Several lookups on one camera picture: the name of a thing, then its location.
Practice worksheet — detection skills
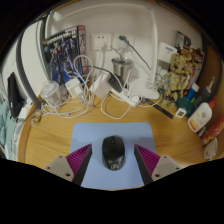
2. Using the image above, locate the robot model kit box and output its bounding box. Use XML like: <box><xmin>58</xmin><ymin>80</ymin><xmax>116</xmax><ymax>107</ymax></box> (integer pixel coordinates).
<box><xmin>41</xmin><ymin>25</ymin><xmax>88</xmax><ymax>84</ymax></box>

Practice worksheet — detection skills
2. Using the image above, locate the black bag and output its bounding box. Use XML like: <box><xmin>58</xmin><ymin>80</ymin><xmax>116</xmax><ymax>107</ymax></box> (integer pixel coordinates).
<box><xmin>7</xmin><ymin>71</ymin><xmax>27</xmax><ymax>119</ymax></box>

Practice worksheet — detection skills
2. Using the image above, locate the crumpled clear plastic wrapper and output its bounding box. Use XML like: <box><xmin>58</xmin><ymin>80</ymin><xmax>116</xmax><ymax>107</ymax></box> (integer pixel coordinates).
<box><xmin>30</xmin><ymin>111</ymin><xmax>43</xmax><ymax>128</ymax></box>

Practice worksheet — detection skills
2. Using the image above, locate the grey metal frame pole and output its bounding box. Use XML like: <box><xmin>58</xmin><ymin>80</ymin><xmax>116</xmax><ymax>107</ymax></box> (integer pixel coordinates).
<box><xmin>15</xmin><ymin>21</ymin><xmax>48</xmax><ymax>110</ymax></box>

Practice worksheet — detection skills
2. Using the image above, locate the white multi-port charger block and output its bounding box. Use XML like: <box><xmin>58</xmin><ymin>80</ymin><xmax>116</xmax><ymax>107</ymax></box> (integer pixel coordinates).
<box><xmin>64</xmin><ymin>77</ymin><xmax>84</xmax><ymax>99</ymax></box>

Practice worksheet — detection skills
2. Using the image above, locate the tree creature figure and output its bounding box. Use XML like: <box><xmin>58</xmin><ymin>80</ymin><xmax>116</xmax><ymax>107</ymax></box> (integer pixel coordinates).
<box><xmin>159</xmin><ymin>53</ymin><xmax>188</xmax><ymax>109</ymax></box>

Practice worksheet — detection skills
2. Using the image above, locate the white wall socket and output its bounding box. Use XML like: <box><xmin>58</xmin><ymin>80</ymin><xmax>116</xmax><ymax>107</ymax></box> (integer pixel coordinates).
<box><xmin>112</xmin><ymin>32</ymin><xmax>136</xmax><ymax>51</ymax></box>
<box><xmin>90</xmin><ymin>32</ymin><xmax>113</xmax><ymax>52</ymax></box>

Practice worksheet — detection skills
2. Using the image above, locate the small white wall box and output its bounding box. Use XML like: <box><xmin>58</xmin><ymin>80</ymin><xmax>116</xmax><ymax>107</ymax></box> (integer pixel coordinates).
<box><xmin>157</xmin><ymin>41</ymin><xmax>179</xmax><ymax>64</ymax></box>

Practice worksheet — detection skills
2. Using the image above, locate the stainless steel cup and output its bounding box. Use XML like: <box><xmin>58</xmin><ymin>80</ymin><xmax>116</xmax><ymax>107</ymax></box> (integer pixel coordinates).
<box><xmin>111</xmin><ymin>57</ymin><xmax>135</xmax><ymax>81</ymax></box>

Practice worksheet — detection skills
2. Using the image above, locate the light blue mouse pad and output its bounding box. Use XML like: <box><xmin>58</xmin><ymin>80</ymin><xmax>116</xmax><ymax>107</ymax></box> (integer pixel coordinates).
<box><xmin>69</xmin><ymin>121</ymin><xmax>158</xmax><ymax>191</ymax></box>

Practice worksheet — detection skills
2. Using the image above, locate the black ruler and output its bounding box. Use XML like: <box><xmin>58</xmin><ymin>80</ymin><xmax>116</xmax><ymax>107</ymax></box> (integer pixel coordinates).
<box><xmin>141</xmin><ymin>97</ymin><xmax>175</xmax><ymax>120</ymax></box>

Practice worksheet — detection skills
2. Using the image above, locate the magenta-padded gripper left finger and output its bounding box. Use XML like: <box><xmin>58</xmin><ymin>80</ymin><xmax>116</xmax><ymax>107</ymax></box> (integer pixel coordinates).
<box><xmin>44</xmin><ymin>143</ymin><xmax>93</xmax><ymax>187</ymax></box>

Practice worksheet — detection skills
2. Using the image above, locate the black computer mouse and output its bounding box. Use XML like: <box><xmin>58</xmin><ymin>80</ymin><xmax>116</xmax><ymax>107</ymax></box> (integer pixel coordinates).
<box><xmin>101</xmin><ymin>135</ymin><xmax>127</xmax><ymax>171</ymax></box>

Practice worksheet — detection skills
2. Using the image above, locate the white desk lamp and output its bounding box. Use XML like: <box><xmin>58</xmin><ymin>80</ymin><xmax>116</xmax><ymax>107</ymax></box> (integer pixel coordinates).
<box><xmin>49</xmin><ymin>3</ymin><xmax>161</xmax><ymax>100</ymax></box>

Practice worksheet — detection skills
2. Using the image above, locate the red snack can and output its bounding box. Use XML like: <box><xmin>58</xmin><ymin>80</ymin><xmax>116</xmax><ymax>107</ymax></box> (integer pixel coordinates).
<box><xmin>200</xmin><ymin>114</ymin><xmax>224</xmax><ymax>147</ymax></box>

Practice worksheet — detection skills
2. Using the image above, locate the white power strip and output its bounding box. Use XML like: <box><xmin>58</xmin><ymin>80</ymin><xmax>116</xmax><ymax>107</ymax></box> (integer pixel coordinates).
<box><xmin>113</xmin><ymin>88</ymin><xmax>143</xmax><ymax>108</ymax></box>

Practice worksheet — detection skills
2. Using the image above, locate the teal round container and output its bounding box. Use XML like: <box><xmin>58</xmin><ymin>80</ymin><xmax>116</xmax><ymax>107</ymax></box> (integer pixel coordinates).
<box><xmin>174</xmin><ymin>95</ymin><xmax>194</xmax><ymax>118</ymax></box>

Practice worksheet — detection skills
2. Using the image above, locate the white bottle with red cap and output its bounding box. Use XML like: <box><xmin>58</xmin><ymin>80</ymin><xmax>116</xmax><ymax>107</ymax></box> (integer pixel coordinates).
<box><xmin>187</xmin><ymin>96</ymin><xmax>217</xmax><ymax>134</ymax></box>

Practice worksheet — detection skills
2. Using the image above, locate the small white cube thermometer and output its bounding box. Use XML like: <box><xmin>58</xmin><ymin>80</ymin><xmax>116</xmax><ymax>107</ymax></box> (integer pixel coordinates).
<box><xmin>174</xmin><ymin>107</ymin><xmax>187</xmax><ymax>119</ymax></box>

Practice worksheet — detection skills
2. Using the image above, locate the clear domed plastic cup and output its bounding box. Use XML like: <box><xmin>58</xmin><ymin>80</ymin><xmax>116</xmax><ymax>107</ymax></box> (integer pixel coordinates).
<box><xmin>39</xmin><ymin>79</ymin><xmax>63</xmax><ymax>107</ymax></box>

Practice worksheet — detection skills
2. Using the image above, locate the green-plug grey cable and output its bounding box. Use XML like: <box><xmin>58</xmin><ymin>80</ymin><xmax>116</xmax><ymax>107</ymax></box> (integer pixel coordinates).
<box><xmin>118</xmin><ymin>34</ymin><xmax>153</xmax><ymax>71</ymax></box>

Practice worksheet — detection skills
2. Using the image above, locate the teal blanket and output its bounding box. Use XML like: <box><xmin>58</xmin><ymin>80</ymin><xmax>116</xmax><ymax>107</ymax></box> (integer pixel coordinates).
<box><xmin>0</xmin><ymin>99</ymin><xmax>18</xmax><ymax>158</ymax></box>

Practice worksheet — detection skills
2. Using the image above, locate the colourful printed box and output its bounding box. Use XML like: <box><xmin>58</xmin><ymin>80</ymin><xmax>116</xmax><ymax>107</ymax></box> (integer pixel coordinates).
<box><xmin>174</xmin><ymin>30</ymin><xmax>204</xmax><ymax>88</ymax></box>

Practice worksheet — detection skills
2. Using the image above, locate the black power adapter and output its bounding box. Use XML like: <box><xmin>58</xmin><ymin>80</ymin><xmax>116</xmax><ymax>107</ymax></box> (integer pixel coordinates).
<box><xmin>108</xmin><ymin>74</ymin><xmax>125</xmax><ymax>94</ymax></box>

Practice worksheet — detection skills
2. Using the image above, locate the dark spray bottle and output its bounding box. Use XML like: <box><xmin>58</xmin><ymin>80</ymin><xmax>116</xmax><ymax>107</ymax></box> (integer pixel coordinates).
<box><xmin>194</xmin><ymin>76</ymin><xmax>216</xmax><ymax>108</ymax></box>

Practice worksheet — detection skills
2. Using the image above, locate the flat white power adapter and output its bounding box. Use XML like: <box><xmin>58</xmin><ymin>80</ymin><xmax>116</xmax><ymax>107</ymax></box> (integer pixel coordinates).
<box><xmin>91</xmin><ymin>73</ymin><xmax>113</xmax><ymax>100</ymax></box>

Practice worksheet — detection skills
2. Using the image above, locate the white mug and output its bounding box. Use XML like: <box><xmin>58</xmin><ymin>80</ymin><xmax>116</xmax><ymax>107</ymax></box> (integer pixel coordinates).
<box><xmin>203</xmin><ymin>136</ymin><xmax>219</xmax><ymax>162</ymax></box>

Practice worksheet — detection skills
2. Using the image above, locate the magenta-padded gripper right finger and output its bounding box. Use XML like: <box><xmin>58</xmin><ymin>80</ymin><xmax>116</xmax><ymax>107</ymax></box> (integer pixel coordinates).
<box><xmin>133</xmin><ymin>143</ymin><xmax>183</xmax><ymax>186</ymax></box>

